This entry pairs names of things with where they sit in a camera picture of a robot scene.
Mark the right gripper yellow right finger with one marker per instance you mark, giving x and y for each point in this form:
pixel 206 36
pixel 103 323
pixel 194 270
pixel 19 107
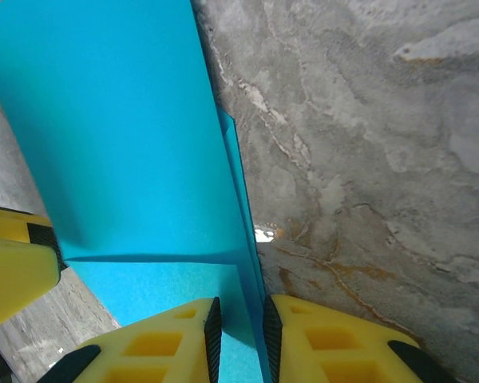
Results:
pixel 335 351

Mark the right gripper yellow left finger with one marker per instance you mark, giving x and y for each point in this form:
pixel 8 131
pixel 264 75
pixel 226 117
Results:
pixel 151 351

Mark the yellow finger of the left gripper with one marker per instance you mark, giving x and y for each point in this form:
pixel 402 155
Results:
pixel 12 279
pixel 8 225

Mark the blue paper sheet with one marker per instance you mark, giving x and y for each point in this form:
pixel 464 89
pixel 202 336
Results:
pixel 123 139

